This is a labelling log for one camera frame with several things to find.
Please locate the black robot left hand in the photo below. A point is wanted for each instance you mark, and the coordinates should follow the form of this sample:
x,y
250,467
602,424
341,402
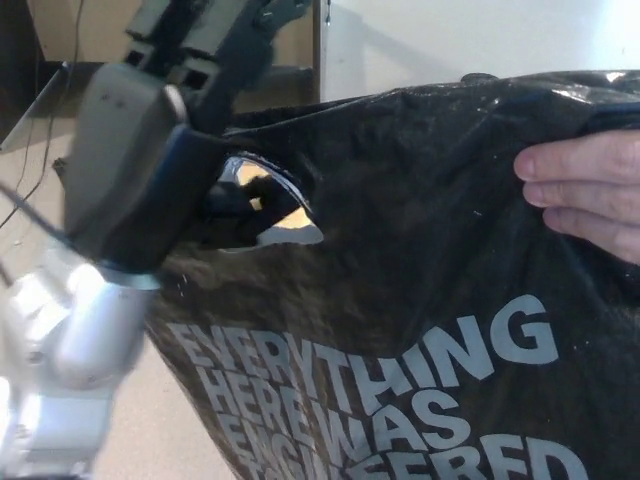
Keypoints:
x,y
125,165

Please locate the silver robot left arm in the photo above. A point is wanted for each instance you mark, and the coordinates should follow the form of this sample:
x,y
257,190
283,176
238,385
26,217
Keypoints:
x,y
75,340

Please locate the yellow paper sheet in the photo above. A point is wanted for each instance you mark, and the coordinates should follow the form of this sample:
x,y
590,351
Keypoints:
x,y
295,217

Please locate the person's bare hand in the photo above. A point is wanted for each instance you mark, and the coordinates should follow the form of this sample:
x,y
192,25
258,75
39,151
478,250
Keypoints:
x,y
590,185

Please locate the black printed plastic bag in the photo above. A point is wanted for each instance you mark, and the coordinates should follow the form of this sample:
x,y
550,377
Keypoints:
x,y
400,210

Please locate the small black hanging plug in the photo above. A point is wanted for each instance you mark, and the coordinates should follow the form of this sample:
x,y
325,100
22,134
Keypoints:
x,y
326,12

